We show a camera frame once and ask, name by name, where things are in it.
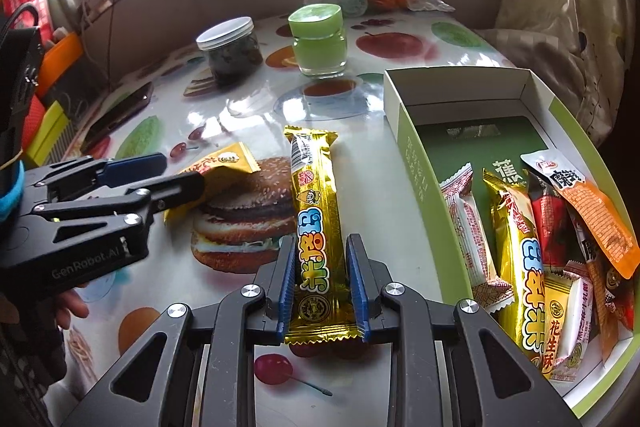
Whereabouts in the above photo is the printed fruit tablecloth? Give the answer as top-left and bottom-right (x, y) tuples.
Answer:
(50, 14), (551, 427)

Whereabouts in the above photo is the green cardboard box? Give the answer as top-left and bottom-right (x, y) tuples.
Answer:
(382, 67), (640, 420)

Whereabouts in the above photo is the yellow candy packet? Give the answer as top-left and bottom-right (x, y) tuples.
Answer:
(542, 274), (583, 380)

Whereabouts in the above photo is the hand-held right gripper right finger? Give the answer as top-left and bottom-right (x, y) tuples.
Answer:
(346, 234), (581, 427)

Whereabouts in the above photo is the person's left forearm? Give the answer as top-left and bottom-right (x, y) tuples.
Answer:
(0, 294), (68, 427)

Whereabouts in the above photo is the lime green box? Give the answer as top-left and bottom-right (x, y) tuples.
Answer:
(25, 102), (71, 166)

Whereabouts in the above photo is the glass jar with green lid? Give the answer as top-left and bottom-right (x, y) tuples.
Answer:
(288, 4), (348, 78)

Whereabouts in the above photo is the small red snack packet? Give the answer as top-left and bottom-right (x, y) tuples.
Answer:
(611, 279), (638, 338)

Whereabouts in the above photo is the black smartphone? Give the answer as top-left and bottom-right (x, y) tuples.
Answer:
(80, 81), (153, 152)

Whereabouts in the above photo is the cream patterned curtain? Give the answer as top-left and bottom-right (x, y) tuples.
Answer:
(477, 0), (636, 148)

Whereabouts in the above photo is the red white candy packet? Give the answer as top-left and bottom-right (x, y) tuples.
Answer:
(555, 259), (597, 358)
(440, 163), (513, 314)

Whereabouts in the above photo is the yellow small snack packet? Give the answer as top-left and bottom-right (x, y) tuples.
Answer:
(164, 142), (261, 225)

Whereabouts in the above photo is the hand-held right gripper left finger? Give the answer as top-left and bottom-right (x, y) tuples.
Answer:
(62, 236), (297, 427)

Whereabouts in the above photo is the orange plastic container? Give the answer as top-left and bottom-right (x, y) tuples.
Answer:
(35, 32), (85, 96)

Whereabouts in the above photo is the clear jar with white lid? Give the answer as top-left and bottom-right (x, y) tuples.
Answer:
(196, 18), (263, 86)

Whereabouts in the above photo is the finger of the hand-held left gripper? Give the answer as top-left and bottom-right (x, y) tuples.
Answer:
(35, 172), (206, 254)
(22, 152), (167, 202)

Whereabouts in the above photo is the person's left hand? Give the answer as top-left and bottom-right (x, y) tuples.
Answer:
(55, 288), (91, 330)

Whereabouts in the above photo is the gold long snack bar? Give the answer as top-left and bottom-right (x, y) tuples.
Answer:
(482, 167), (551, 368)
(284, 126), (366, 345)

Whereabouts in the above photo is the orange snack packet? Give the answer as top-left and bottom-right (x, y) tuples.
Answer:
(575, 227), (618, 363)
(520, 150), (640, 280)

